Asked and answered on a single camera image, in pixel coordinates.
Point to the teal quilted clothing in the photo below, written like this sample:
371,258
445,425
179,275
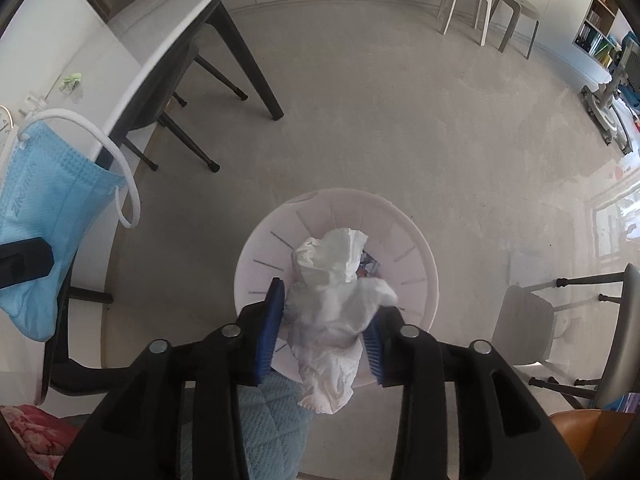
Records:
270,425

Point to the black table leg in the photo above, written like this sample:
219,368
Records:
245,60

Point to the black chair frame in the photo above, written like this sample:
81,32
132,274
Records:
57,340

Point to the blue face mask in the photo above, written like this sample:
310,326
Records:
45,195

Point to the white trash bin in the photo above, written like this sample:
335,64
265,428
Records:
300,220

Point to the person's floral clothing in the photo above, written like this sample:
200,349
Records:
30,435

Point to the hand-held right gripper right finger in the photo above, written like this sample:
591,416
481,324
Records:
376,355

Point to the crumpled green paper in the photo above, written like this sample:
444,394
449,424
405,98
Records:
70,81

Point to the grey stool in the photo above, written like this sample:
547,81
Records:
515,2

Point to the light grey chair black legs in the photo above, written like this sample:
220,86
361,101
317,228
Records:
525,325

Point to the white tissue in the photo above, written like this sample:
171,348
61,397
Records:
330,300

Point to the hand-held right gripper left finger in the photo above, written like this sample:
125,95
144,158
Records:
270,330

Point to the grey floor stand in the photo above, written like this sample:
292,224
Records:
607,95

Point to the bookshelf with books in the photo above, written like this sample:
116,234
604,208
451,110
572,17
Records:
597,30

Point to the brown leather chair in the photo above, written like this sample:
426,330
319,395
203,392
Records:
585,440

